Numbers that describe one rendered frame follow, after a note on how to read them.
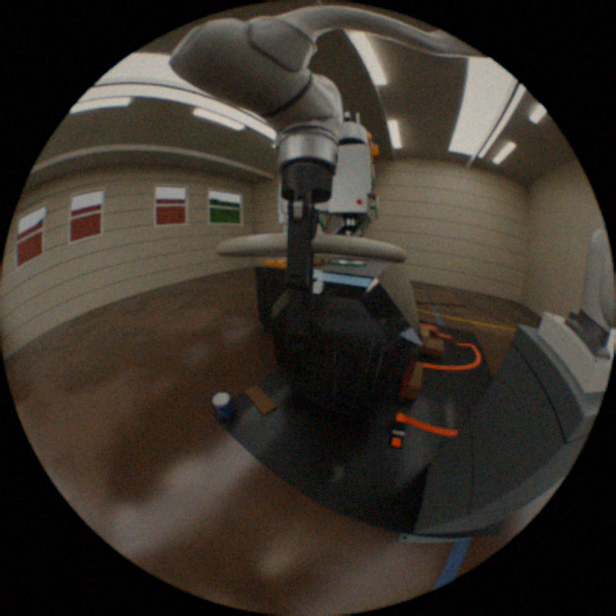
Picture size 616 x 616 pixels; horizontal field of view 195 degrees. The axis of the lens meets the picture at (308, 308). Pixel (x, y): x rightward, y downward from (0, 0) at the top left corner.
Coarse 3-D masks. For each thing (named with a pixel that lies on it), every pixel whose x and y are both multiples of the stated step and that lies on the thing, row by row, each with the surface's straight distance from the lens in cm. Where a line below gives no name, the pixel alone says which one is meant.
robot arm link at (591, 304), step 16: (592, 240) 66; (608, 240) 64; (592, 256) 64; (608, 256) 61; (592, 272) 63; (608, 272) 60; (592, 288) 62; (608, 288) 59; (592, 304) 62; (608, 304) 60; (608, 320) 62
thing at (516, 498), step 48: (528, 336) 63; (528, 384) 59; (576, 384) 52; (480, 432) 75; (528, 432) 56; (576, 432) 48; (432, 480) 103; (480, 480) 69; (528, 480) 54; (432, 528) 89; (480, 528) 123
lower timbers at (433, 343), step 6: (426, 324) 241; (438, 330) 234; (432, 336) 232; (432, 342) 197; (438, 342) 201; (426, 348) 188; (432, 348) 188; (438, 348) 190; (432, 354) 191; (438, 354) 191
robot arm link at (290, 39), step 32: (192, 32) 26; (224, 32) 25; (256, 32) 25; (288, 32) 26; (320, 32) 31; (384, 32) 39; (416, 32) 44; (192, 64) 24; (224, 64) 24; (256, 64) 24; (288, 64) 26; (224, 96) 27; (256, 96) 26; (288, 96) 27
